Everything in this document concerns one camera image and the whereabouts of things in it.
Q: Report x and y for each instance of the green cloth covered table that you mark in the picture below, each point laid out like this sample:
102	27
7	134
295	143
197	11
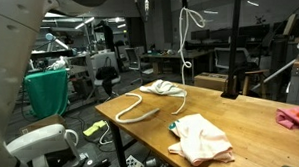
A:
46	93

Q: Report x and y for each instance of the black vertical pole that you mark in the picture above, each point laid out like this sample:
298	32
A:
235	40

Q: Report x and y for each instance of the aluminium extrusion rail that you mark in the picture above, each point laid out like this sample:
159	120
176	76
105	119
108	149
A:
275	72

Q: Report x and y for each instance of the black draped jacket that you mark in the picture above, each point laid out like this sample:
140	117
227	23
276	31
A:
105	75

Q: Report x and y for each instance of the black computer monitor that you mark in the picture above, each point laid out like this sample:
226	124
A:
256	31
200	34

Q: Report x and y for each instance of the black lab desk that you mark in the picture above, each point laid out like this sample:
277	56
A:
51	54

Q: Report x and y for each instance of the large brown cardboard box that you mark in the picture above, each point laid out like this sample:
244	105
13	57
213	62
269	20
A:
209	81

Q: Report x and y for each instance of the black overhead bar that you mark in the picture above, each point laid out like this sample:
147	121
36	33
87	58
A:
67	31

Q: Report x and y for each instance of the yellow green power strip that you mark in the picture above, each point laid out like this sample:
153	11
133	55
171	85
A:
94	127

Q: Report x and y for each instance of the pink cloth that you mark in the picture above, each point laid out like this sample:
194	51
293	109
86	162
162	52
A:
294	118

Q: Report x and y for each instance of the white crumpled plastic bag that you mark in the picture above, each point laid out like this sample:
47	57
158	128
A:
58	63

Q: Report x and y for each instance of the long wooden table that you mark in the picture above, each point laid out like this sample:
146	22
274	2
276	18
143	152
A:
168	55

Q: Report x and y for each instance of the grey office chair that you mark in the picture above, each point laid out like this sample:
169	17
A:
223	57
134	59

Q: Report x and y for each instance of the white knit towel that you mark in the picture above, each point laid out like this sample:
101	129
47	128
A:
161	87

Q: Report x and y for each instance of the checkered calibration card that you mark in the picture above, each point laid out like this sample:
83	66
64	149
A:
134	164

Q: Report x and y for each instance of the flat cardboard box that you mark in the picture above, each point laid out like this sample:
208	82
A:
41	123

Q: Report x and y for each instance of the wooden board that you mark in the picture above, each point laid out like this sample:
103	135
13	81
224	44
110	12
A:
289	23

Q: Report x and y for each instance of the wooden stool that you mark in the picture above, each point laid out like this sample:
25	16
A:
255	71

